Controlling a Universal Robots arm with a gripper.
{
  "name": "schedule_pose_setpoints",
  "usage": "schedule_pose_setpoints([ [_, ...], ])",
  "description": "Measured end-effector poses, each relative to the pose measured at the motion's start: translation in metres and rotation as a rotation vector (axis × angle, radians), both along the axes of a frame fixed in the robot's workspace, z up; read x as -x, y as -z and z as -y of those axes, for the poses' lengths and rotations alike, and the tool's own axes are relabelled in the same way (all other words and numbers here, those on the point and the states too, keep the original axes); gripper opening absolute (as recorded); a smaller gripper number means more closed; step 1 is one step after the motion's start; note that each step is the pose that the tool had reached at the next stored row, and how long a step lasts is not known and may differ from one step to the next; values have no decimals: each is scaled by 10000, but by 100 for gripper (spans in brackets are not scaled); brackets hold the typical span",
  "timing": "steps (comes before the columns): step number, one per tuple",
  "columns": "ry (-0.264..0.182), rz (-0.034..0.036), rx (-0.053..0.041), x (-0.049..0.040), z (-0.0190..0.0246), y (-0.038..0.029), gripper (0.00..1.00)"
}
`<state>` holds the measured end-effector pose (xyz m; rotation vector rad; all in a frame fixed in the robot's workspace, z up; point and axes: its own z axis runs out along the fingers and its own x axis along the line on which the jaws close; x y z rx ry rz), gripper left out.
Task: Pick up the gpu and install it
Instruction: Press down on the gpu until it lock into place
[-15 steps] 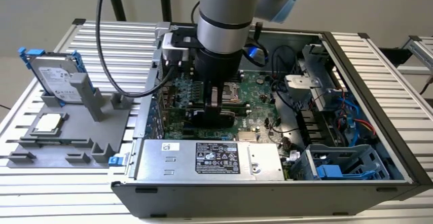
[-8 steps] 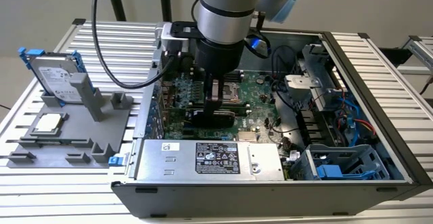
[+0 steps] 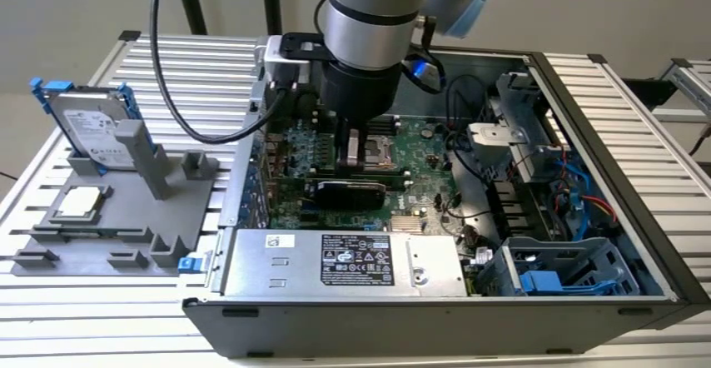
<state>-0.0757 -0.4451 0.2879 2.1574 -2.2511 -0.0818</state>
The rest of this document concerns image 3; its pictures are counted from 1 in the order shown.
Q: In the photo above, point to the grey plastic parts rack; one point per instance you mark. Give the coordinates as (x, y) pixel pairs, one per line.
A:
(128, 218)

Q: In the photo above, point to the grey power supply unit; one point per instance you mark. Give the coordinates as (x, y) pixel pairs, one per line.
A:
(301, 272)

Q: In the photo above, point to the grey metal disk bay cage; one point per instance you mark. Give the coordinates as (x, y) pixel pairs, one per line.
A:
(555, 247)

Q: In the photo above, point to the green graphics card black cooler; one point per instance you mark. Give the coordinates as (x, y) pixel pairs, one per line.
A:
(350, 195)

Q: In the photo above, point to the blue plastic case latch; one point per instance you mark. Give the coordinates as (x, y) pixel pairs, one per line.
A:
(187, 265)

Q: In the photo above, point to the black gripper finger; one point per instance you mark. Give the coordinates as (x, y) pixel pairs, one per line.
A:
(353, 147)

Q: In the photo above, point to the small silver heatsink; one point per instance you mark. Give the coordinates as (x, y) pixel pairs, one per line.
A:
(409, 224)

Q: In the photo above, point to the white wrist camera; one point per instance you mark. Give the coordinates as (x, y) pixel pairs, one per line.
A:
(278, 68)

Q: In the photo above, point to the grey metal optical drive bay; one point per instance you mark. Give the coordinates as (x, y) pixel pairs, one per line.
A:
(514, 89)

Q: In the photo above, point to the silver metal bracket with hole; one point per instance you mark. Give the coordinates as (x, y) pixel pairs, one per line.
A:
(494, 135)

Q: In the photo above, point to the CPU socket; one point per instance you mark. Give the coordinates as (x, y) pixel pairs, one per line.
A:
(381, 151)

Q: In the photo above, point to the silver CPU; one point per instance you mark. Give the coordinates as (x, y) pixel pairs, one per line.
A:
(80, 201)

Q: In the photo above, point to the round coin cell battery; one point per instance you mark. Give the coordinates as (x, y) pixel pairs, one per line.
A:
(427, 132)

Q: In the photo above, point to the green motherboard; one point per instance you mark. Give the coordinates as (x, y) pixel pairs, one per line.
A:
(427, 176)

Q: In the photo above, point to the black metal stand pole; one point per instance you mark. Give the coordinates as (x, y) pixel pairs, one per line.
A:
(273, 1)
(191, 1)

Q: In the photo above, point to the hard disk in blue carrier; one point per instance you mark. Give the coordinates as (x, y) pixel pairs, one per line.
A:
(83, 126)

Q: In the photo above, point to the open grey PC case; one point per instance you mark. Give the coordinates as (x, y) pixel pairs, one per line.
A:
(389, 326)

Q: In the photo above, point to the slatted aluminium side table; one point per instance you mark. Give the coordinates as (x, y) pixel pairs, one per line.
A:
(691, 78)

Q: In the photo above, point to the empty blue disk carrier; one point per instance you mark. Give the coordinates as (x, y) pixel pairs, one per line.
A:
(542, 282)

